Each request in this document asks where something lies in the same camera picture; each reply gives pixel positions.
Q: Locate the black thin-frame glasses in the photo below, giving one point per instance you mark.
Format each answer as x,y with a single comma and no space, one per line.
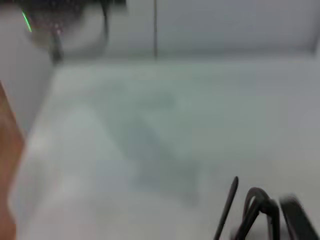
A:
226,210

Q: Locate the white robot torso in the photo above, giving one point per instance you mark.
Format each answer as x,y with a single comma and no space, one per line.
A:
20,62

